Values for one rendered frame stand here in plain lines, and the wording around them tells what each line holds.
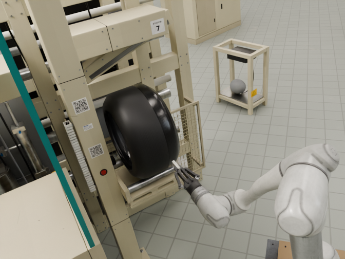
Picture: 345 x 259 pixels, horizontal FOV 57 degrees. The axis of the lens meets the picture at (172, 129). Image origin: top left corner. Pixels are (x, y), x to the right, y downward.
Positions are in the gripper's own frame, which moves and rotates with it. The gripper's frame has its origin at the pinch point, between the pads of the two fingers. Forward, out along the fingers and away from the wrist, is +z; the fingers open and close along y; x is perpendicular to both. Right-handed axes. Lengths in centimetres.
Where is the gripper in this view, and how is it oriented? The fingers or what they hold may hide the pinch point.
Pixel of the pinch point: (176, 166)
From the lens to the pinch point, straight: 170.7
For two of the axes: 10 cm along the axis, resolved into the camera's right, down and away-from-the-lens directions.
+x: 0.7, 7.5, 6.5
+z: -5.1, -5.4, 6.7
